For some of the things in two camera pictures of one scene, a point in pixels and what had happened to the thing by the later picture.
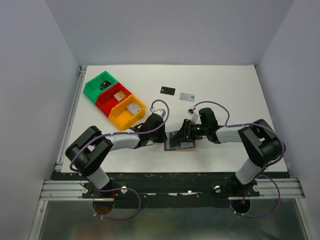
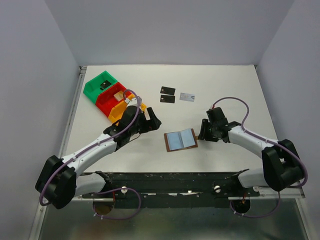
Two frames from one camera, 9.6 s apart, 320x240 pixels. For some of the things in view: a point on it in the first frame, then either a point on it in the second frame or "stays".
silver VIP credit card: [187, 97] stays
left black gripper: [163, 137] to [153, 124]
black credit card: [167, 90] stays
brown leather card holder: [171, 144] stays
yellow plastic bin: [120, 118] stays
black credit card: [174, 139] to [170, 99]
